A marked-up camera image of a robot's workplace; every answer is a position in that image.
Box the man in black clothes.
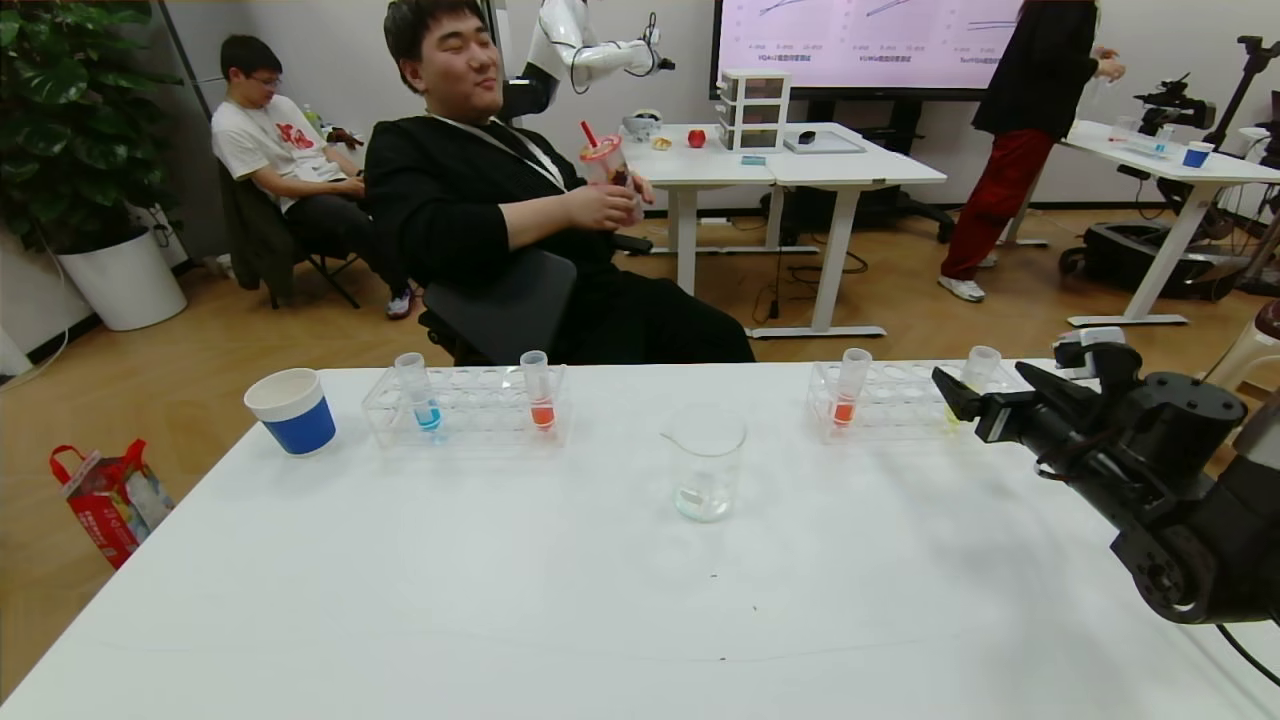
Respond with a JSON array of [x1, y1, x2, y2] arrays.
[[362, 0, 756, 366]]

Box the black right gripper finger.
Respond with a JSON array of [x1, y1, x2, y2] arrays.
[[1014, 360, 1100, 409], [931, 366, 983, 422]]

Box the red shopping bag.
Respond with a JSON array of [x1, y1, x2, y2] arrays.
[[50, 438, 176, 571]]

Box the grey tablet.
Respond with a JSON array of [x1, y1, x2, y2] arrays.
[[782, 130, 867, 156]]

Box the blue white paper cup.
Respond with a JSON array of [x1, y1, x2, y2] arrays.
[[244, 368, 337, 457]]

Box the folding chair with dark jacket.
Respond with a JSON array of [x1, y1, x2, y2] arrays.
[[218, 165, 361, 311]]

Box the white plant pot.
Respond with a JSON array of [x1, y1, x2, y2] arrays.
[[55, 225, 189, 333]]

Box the white single desk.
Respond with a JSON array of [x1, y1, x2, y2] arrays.
[[1000, 118, 1280, 329]]

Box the orange pigment test tube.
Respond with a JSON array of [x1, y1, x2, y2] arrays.
[[520, 350, 557, 433], [832, 348, 873, 429]]

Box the white double desk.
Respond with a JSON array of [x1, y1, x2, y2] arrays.
[[620, 122, 948, 341]]

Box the plastic bubble tea cup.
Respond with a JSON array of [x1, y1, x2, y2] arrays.
[[580, 120, 646, 221]]

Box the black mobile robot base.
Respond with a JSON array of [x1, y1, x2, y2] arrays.
[[1060, 220, 1251, 301]]

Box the beige plastic stool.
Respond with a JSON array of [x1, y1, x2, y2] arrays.
[[1200, 300, 1280, 396]]

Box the yellow pigment test tube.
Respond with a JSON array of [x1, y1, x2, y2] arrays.
[[945, 345, 1003, 431]]

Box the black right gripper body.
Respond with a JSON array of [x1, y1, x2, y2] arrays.
[[973, 389, 1117, 480]]

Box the clear drawer organiser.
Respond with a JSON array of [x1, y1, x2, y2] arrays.
[[717, 68, 793, 154]]

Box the man in white t-shirt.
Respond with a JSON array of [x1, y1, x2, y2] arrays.
[[210, 34, 416, 321]]

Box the clear glass beaker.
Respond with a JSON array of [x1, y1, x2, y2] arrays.
[[660, 405, 749, 524]]

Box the small clear tube rack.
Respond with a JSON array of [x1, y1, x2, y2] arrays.
[[1110, 118, 1173, 159]]

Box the black device on desk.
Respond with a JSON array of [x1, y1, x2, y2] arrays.
[[1135, 72, 1218, 136]]

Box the blue pigment test tube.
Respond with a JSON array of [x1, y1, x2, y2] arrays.
[[394, 352, 443, 433]]

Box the clear acrylic test tube rack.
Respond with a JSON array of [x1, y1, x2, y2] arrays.
[[806, 358, 1031, 443], [362, 364, 573, 449]]

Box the black tripod stand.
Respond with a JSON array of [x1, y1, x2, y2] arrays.
[[1205, 35, 1280, 151]]

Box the green potted plant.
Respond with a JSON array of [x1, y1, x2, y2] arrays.
[[0, 0, 186, 256]]

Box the black floor cables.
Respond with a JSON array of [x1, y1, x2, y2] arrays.
[[750, 250, 871, 321]]

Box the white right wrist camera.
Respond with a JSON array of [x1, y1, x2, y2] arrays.
[[1052, 327, 1127, 373]]

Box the large display screen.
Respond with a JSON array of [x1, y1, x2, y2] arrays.
[[710, 0, 1031, 101]]

